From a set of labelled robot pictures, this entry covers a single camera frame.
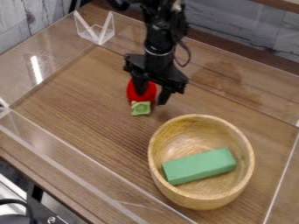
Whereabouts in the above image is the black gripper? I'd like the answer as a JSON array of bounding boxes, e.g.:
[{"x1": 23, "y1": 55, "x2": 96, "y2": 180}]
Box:
[{"x1": 124, "y1": 51, "x2": 188, "y2": 105}]

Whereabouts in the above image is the red plush strawberry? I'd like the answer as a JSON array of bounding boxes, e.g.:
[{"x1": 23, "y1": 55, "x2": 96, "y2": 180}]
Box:
[{"x1": 126, "y1": 80, "x2": 156, "y2": 116}]

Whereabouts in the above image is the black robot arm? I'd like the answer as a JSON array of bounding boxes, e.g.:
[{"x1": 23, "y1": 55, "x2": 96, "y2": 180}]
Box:
[{"x1": 107, "y1": 0, "x2": 192, "y2": 105}]

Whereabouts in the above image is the wooden bowl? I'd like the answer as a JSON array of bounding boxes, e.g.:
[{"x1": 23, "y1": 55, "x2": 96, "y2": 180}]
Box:
[{"x1": 147, "y1": 114, "x2": 255, "y2": 210}]

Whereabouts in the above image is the green rectangular block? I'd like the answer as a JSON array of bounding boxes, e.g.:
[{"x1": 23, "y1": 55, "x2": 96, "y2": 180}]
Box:
[{"x1": 162, "y1": 148, "x2": 236, "y2": 186}]

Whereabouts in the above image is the clear acrylic corner bracket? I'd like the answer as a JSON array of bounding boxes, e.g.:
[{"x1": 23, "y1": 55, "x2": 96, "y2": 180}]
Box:
[{"x1": 74, "y1": 10, "x2": 115, "y2": 46}]

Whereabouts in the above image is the clear acrylic tray enclosure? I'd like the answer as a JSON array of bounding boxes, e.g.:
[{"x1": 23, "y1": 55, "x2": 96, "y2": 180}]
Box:
[{"x1": 0, "y1": 6, "x2": 299, "y2": 224}]

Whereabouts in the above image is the black cable loop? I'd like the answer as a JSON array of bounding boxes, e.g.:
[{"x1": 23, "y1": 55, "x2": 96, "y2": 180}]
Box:
[{"x1": 0, "y1": 199, "x2": 36, "y2": 224}]

